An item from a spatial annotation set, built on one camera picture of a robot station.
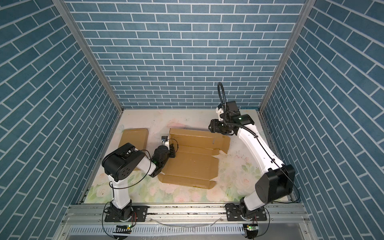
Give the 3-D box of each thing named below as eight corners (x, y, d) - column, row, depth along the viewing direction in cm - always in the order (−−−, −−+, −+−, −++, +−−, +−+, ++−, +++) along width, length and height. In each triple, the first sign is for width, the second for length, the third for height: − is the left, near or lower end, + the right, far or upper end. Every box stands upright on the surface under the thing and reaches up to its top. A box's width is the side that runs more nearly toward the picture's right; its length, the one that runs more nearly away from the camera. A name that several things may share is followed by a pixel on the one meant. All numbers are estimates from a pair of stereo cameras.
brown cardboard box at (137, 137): (119, 151, 99) (116, 147, 95) (126, 132, 109) (124, 128, 105) (145, 151, 99) (143, 147, 95) (150, 132, 109) (148, 128, 105)
